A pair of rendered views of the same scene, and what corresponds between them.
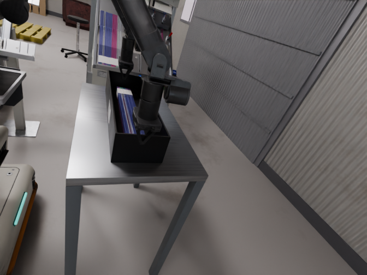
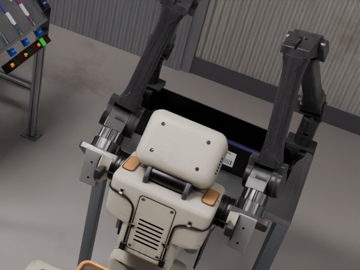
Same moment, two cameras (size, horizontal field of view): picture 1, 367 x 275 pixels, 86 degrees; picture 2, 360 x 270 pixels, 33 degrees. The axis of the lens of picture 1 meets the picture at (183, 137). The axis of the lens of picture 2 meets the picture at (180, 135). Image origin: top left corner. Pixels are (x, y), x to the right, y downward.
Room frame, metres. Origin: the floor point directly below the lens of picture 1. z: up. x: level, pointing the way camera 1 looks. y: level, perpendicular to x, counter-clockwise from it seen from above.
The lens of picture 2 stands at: (-0.35, 1.66, 2.11)
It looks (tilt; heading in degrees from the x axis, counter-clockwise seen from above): 36 degrees down; 312
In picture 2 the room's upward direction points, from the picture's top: 16 degrees clockwise
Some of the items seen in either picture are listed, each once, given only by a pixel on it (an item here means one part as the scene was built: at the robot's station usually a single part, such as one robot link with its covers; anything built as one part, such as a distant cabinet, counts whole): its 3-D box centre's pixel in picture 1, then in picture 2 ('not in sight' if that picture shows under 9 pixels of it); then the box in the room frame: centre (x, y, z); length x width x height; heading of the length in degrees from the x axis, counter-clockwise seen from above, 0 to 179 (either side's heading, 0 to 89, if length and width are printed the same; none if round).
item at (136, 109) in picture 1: (148, 109); (303, 137); (0.50, 0.12, 1.00); 0.10 x 0.07 x 0.07; 31
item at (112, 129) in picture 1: (130, 108); (215, 137); (0.75, 0.26, 0.86); 0.57 x 0.17 x 0.11; 31
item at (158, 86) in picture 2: (126, 56); (150, 75); (0.99, 0.41, 1.00); 0.10 x 0.07 x 0.07; 30
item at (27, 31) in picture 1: (23, 30); not in sight; (3.92, 3.83, 0.06); 1.25 x 0.85 x 0.11; 33
